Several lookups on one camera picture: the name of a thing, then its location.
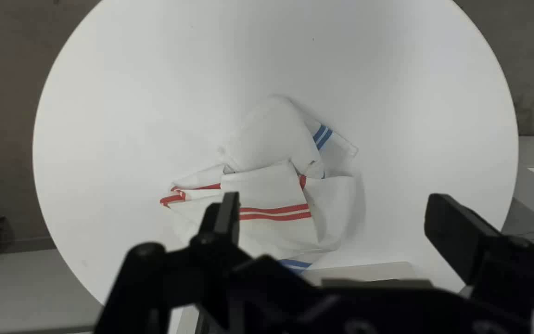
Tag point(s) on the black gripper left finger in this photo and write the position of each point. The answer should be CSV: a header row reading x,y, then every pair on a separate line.
x,y
224,215

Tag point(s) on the white towel with blue stripes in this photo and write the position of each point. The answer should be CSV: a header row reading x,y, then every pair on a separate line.
x,y
278,130

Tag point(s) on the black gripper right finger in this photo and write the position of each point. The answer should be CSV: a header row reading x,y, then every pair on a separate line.
x,y
458,232

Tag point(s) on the white towel with red stripes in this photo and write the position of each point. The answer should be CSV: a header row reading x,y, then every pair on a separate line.
x,y
272,197

